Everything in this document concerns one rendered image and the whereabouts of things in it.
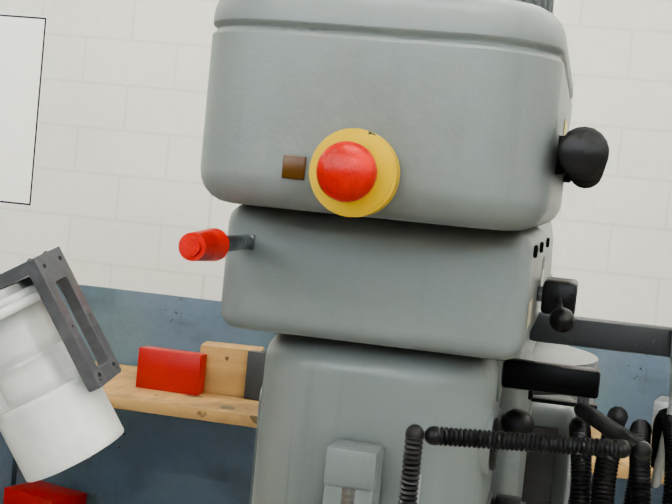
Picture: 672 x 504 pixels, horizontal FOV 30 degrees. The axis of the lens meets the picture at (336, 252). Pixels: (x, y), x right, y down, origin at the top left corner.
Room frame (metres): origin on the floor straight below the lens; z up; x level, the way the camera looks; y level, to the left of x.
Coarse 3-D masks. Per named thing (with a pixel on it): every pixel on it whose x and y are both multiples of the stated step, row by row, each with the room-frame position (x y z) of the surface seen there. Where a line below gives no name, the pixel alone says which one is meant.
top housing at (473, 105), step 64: (256, 0) 0.88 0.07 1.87; (320, 0) 0.87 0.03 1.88; (384, 0) 0.87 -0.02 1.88; (448, 0) 0.86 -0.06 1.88; (512, 0) 0.87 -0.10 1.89; (256, 64) 0.88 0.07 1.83; (320, 64) 0.87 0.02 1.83; (384, 64) 0.86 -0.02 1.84; (448, 64) 0.85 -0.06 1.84; (512, 64) 0.85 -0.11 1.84; (256, 128) 0.88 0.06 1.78; (320, 128) 0.87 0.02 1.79; (384, 128) 0.86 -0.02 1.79; (448, 128) 0.85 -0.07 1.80; (512, 128) 0.85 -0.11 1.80; (256, 192) 0.88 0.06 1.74; (448, 192) 0.85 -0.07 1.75; (512, 192) 0.86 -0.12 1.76
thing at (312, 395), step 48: (288, 336) 1.03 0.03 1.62; (288, 384) 1.01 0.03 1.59; (336, 384) 1.00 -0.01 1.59; (384, 384) 0.99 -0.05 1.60; (432, 384) 0.98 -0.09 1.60; (480, 384) 1.00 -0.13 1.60; (288, 432) 1.01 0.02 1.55; (336, 432) 1.00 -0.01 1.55; (384, 432) 0.99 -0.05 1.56; (288, 480) 1.01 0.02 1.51; (384, 480) 0.99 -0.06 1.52; (432, 480) 0.98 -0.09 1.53; (480, 480) 1.01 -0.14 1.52
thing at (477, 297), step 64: (256, 256) 0.98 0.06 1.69; (320, 256) 0.97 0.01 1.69; (384, 256) 0.96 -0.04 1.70; (448, 256) 0.95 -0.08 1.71; (512, 256) 0.94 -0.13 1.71; (256, 320) 0.98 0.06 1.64; (320, 320) 0.96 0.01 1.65; (384, 320) 0.95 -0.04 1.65; (448, 320) 0.95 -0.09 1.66; (512, 320) 0.94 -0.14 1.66
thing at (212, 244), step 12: (216, 228) 0.89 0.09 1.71; (180, 240) 0.84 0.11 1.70; (192, 240) 0.84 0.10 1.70; (204, 240) 0.84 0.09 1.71; (216, 240) 0.86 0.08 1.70; (228, 240) 0.89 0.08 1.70; (240, 240) 0.94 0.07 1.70; (252, 240) 0.97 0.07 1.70; (180, 252) 0.84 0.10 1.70; (192, 252) 0.84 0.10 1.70; (204, 252) 0.84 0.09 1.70; (216, 252) 0.86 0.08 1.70
